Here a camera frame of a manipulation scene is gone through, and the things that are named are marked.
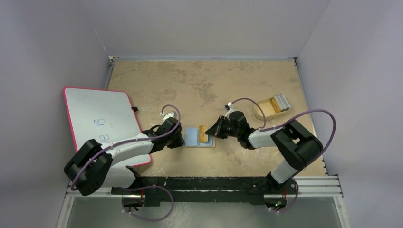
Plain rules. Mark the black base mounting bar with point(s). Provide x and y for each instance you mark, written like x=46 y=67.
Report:
x=253 y=190

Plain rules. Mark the cream oval tray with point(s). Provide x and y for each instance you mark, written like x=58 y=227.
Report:
x=264 y=110

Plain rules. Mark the gold credit card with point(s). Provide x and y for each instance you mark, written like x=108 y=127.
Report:
x=203 y=137

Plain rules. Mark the white pink-framed whiteboard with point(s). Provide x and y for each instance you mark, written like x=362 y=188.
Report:
x=103 y=115

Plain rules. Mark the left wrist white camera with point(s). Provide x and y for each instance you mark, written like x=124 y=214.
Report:
x=165 y=116

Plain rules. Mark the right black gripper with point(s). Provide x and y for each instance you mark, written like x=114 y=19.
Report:
x=221 y=127

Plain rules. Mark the beige leather card holder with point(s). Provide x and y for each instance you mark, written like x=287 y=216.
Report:
x=195 y=137

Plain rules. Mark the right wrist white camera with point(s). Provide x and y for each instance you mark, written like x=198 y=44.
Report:
x=229 y=108

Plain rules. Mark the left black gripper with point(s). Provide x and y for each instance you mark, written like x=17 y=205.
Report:
x=179 y=142

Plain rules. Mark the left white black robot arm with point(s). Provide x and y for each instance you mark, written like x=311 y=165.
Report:
x=97 y=165

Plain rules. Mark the wrist white camera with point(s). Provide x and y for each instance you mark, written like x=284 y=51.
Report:
x=229 y=108
x=165 y=116

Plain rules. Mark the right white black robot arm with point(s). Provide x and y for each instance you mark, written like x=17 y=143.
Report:
x=298 y=146

